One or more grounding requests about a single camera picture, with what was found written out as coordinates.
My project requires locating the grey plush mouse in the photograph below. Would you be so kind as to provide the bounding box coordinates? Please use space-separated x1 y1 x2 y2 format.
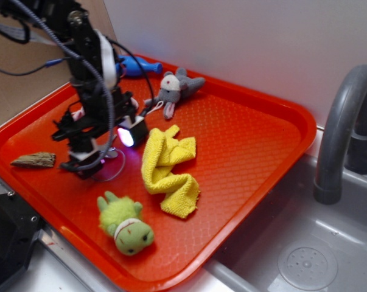
144 68 206 120

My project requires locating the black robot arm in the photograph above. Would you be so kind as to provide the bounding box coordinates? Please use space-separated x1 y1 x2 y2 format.
0 1 148 179

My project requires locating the grey toy faucet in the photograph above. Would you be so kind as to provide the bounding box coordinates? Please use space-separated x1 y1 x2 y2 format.
313 64 367 204

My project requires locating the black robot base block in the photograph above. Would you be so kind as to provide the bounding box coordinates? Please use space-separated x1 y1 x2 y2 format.
0 191 43 291

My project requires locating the black cable with blue connector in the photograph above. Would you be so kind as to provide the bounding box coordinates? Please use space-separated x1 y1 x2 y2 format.
0 57 70 77

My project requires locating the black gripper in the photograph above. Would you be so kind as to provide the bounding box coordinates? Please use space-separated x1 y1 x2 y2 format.
52 86 149 179

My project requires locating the grey toy sink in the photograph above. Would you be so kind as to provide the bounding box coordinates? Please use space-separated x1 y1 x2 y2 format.
201 153 367 292

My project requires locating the light wooden board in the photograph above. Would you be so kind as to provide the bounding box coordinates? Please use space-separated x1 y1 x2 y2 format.
89 0 118 42

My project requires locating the blue plastic bowling pin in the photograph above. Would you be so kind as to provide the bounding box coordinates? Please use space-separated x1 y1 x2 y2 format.
116 55 163 77

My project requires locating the brown wood piece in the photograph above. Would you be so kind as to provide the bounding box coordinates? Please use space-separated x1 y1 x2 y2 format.
10 151 56 169

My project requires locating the red plastic tray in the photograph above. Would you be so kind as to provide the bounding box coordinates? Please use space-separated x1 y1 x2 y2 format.
0 77 316 291

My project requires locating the green plush turtle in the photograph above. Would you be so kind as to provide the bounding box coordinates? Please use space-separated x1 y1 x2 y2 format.
97 191 155 256

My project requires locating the pink plush pig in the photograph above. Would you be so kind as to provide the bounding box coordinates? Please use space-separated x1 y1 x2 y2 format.
71 97 139 121

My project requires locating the yellow microfiber cloth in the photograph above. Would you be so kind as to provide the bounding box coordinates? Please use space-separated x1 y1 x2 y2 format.
141 125 200 219

